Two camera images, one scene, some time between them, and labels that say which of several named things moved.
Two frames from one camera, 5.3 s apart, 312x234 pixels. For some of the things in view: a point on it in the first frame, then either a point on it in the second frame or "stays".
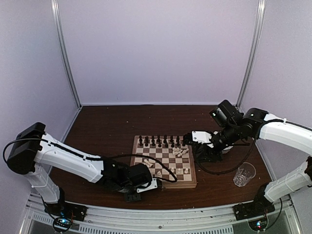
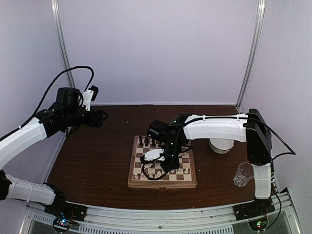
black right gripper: (207, 152) → (174, 165)
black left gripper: (129, 198) → (98, 122)
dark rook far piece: (140, 141) stays
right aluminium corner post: (260, 18) stays
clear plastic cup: (245, 171) stays
